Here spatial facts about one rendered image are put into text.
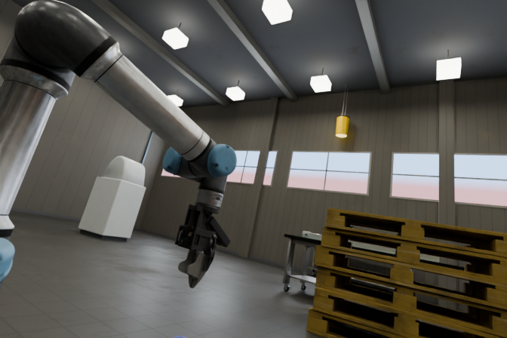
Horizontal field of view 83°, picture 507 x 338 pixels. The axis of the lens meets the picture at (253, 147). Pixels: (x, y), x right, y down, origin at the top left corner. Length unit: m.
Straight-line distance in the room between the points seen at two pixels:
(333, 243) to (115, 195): 4.78
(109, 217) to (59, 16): 5.91
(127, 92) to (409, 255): 2.35
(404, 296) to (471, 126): 6.45
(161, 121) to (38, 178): 9.95
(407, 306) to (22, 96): 2.52
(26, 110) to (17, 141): 0.06
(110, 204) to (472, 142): 8.14
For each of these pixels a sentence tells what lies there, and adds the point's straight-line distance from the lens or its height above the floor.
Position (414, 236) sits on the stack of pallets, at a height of 0.86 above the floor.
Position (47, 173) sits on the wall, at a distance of 10.57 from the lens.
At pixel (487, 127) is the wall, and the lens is 8.61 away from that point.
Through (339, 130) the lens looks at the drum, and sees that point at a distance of 8.33.
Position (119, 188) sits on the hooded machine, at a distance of 6.42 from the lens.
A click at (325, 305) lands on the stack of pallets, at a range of 2.63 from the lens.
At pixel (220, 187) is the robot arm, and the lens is 0.82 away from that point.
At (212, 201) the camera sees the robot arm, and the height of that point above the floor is 0.68.
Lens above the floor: 0.61
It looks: 17 degrees up
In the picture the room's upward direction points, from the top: 12 degrees clockwise
